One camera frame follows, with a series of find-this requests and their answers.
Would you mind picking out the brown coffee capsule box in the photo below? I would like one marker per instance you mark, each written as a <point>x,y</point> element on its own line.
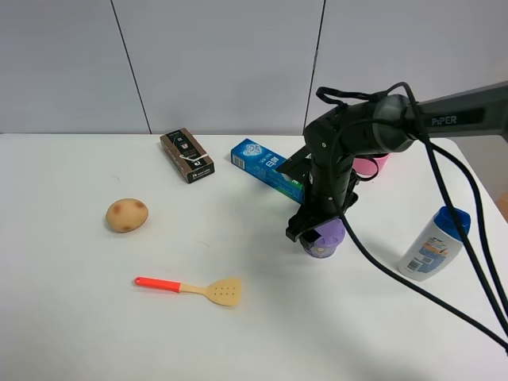
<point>190,159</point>

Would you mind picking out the blue green toothpaste box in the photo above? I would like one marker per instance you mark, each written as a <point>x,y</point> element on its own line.
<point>262,163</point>

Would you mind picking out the purple lidded round container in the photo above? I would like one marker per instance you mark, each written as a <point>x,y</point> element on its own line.
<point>332,235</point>

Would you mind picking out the pink toy saucepan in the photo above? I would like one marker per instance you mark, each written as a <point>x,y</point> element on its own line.
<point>367,166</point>

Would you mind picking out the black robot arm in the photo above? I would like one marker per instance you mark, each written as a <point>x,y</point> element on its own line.
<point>384,122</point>

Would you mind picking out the red-handled beige spatula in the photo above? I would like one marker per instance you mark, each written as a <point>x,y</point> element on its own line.
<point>225,292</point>

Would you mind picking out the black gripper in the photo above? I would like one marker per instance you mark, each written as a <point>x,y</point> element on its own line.
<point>327,185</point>

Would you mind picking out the white blue-capped shampoo bottle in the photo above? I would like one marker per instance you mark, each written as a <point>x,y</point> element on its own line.
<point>434,249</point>

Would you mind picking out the toy potato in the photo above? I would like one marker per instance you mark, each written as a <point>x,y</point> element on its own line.
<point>126,215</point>

